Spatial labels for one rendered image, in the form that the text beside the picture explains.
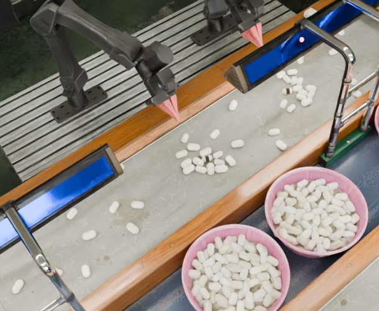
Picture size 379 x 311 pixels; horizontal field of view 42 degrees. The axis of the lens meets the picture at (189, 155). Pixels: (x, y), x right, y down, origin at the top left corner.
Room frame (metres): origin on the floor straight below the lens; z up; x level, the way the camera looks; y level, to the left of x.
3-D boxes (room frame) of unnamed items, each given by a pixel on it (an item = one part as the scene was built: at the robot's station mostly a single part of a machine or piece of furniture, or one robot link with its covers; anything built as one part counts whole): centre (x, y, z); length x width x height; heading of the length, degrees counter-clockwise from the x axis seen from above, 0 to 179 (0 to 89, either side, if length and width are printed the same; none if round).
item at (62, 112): (1.23, 0.36, 0.71); 0.20 x 0.07 x 0.08; 119
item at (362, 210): (0.64, -0.31, 0.72); 0.27 x 0.27 x 0.10
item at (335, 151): (0.94, -0.43, 0.90); 0.20 x 0.19 x 0.45; 121
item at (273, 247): (0.49, -0.07, 0.72); 0.27 x 0.27 x 0.10
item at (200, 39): (1.52, -0.17, 0.71); 0.20 x 0.07 x 0.08; 119
